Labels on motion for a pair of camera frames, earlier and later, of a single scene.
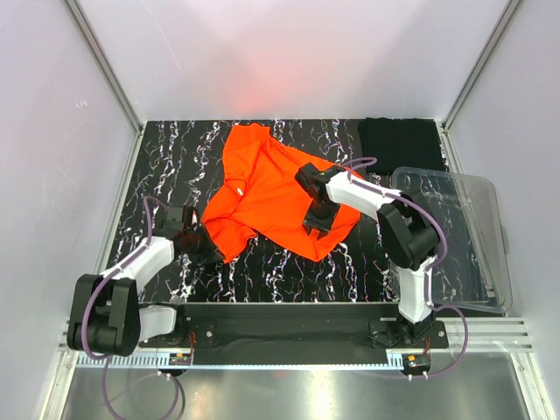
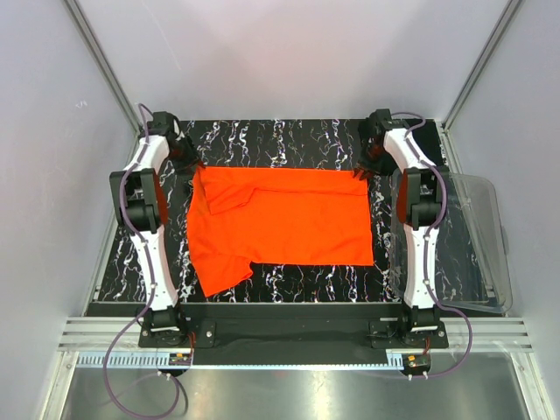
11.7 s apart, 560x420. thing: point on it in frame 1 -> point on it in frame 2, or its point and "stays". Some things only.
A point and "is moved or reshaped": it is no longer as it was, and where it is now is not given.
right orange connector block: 418,360 stays
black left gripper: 210,254 -> 192,157
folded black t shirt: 395,143 stays
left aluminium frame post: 108,63 stays
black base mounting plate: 299,333 stays
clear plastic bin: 472,268 stays
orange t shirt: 261,194 is moved or reshaped
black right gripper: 311,221 -> 375,167
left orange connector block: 179,359 stays
